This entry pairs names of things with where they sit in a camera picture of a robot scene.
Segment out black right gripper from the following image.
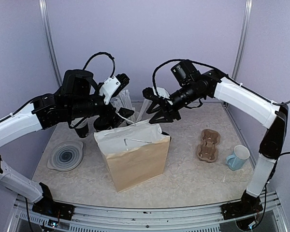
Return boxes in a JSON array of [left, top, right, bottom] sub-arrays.
[[146, 81, 204, 123]]

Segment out brown paper takeout bag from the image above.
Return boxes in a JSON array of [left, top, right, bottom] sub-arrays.
[[94, 120, 171, 192]]

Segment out black plastic cup lid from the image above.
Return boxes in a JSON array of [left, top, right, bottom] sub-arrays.
[[93, 120, 111, 132]]

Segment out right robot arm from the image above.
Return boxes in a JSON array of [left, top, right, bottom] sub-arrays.
[[142, 70, 289, 215]]

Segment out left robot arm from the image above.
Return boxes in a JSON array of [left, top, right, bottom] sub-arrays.
[[0, 69, 134, 215]]

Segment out stack of paper cups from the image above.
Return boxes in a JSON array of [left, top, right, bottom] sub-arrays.
[[71, 118, 89, 138]]

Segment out cardboard cup carrier tray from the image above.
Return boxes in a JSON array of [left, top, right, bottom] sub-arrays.
[[196, 129, 221, 163]]

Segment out light blue ceramic mug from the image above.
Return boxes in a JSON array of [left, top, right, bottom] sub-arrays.
[[226, 145, 250, 171]]

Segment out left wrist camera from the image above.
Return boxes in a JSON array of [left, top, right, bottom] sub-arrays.
[[99, 73, 130, 105]]

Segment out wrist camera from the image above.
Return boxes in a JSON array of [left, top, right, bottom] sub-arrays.
[[99, 73, 130, 105], [142, 60, 201, 106]]

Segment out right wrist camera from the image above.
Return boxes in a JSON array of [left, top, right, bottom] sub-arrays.
[[142, 60, 201, 106]]

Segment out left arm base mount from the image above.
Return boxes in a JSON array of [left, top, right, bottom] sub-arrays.
[[32, 182, 75, 220]]

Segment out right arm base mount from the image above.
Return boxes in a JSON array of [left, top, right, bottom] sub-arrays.
[[220, 190, 263, 220]]

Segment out aluminium front rail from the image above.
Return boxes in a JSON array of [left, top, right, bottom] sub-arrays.
[[7, 192, 288, 232]]

